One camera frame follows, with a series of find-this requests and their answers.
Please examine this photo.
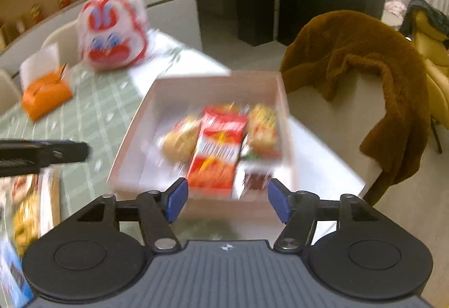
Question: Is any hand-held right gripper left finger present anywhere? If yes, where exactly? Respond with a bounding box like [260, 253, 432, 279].
[75, 178, 190, 254]

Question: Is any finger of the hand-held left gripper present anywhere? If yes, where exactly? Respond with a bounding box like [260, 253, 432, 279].
[0, 139, 91, 176]

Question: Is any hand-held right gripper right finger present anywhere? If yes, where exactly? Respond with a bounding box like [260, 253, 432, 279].
[267, 178, 382, 253]

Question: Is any white cardboard box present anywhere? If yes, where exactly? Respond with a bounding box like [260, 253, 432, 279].
[106, 70, 296, 205]

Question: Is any dark brown snack packet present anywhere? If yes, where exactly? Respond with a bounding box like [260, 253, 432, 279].
[240, 161, 276, 201]

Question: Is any round red white snack packet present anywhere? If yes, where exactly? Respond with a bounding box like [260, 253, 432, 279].
[9, 173, 41, 201]

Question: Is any orange tissue box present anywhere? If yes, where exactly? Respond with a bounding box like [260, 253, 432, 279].
[20, 64, 74, 121]

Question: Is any golden brown snack packet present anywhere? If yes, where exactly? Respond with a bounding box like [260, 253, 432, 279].
[161, 114, 201, 164]

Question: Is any green checked tablecloth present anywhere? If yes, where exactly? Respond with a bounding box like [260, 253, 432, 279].
[0, 45, 199, 228]

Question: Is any yellow green snack packet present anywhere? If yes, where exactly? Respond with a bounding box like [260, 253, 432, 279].
[241, 104, 282, 160]

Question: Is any white chair with coat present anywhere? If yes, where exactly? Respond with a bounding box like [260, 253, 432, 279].
[287, 63, 388, 207]

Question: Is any blue snack packet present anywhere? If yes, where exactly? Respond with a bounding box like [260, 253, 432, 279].
[0, 240, 34, 308]

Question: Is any red white printed plastic bag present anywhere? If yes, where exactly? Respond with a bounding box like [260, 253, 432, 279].
[76, 0, 150, 72]

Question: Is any brown fleece coat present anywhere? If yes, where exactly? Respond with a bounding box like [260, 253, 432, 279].
[280, 11, 431, 197]

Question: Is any black water dispenser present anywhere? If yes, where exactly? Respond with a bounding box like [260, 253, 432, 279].
[236, 0, 278, 46]

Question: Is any yellow chair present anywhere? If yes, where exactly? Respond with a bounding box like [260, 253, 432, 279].
[409, 10, 449, 155]

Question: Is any dark garment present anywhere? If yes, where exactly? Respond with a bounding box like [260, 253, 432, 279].
[399, 0, 448, 36]

